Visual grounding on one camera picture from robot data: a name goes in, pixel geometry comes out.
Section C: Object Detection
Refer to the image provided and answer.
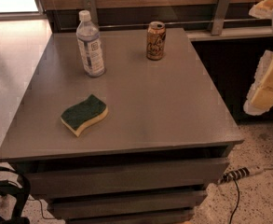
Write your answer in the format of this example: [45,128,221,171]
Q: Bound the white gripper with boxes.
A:
[243,0,273,116]

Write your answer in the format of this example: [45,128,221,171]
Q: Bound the orange soda can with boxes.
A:
[146,21,166,61]

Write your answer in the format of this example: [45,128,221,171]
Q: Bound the striped power strip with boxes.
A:
[218,165,264,184]

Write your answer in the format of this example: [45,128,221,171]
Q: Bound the grey drawer cabinet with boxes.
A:
[0,29,242,224]

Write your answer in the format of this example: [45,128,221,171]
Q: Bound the clear plastic water bottle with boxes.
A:
[76,10,105,77]

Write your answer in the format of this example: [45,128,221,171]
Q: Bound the green and yellow sponge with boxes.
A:
[61,94,108,137]

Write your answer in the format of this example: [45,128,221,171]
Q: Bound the right metal wall bracket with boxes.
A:
[211,0,231,35]

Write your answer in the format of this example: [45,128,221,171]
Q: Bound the metal wall bracket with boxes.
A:
[211,0,231,35]
[82,0,98,25]

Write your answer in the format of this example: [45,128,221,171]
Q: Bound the black power cable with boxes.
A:
[228,178,240,224]

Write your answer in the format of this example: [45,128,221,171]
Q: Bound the left metal wall bracket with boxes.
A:
[82,0,98,25]

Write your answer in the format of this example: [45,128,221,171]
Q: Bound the black headset and cables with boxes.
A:
[0,161,32,224]

